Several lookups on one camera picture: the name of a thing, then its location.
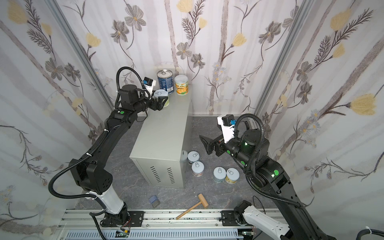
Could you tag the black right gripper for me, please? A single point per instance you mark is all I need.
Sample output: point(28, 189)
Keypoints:
point(219, 146)

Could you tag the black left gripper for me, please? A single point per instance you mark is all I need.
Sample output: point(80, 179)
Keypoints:
point(154, 103)

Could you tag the green labelled white can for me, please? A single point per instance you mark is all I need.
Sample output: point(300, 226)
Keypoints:
point(161, 93)

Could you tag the blue labelled tin can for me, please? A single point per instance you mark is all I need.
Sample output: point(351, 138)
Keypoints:
point(166, 82)

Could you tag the orange can with plastic lid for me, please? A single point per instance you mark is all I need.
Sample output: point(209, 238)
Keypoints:
point(181, 84)

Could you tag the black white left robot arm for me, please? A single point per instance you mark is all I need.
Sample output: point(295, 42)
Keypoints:
point(89, 170)

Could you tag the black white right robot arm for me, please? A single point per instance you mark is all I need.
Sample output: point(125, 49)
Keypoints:
point(244, 139)

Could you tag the white can near cabinet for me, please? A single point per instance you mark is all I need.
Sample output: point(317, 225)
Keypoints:
point(193, 157)

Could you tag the pink labelled white can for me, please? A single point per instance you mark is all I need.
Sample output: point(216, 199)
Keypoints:
point(198, 168)

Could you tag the grey metal cabinet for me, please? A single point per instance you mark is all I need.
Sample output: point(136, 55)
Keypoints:
point(161, 150)

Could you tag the teal labelled white can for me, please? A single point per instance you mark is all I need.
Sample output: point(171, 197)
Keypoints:
point(219, 174)

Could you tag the yellow labelled white can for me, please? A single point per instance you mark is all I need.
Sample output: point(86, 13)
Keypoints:
point(232, 175)

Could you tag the wooden mallet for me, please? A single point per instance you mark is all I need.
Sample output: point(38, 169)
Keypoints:
point(202, 201)

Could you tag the small grey blue block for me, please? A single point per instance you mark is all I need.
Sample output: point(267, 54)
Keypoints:
point(155, 202)

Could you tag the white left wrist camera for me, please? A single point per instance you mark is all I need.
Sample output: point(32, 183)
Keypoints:
point(149, 85)

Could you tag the aluminium rail base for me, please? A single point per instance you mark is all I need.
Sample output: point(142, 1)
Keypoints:
point(199, 224)

